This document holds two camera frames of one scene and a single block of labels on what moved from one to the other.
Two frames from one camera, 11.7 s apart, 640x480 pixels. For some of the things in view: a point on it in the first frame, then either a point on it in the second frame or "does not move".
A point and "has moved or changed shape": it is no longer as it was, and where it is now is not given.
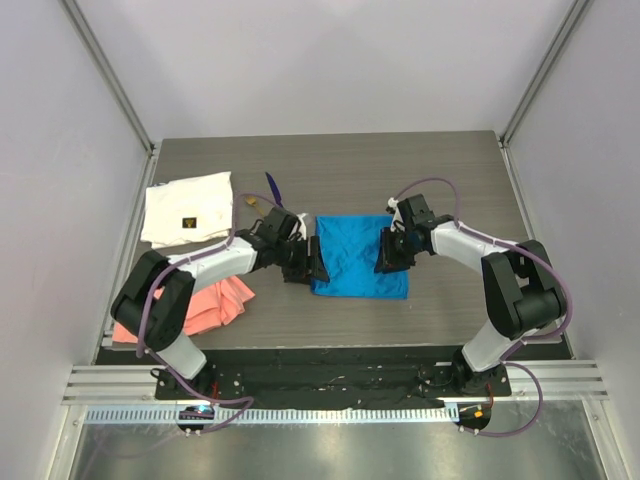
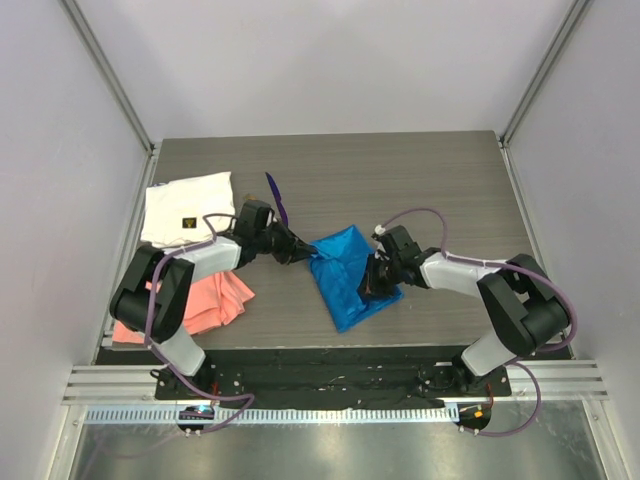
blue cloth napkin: [348, 250] has moved or changed shape
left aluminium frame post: [118, 87] does not move
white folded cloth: [188, 210] does not move
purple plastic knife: [275, 190] does not move
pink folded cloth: [215, 303] does not move
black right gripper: [388, 260] → [371, 288]
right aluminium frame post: [569, 26] does not move
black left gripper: [309, 267] → [293, 248]
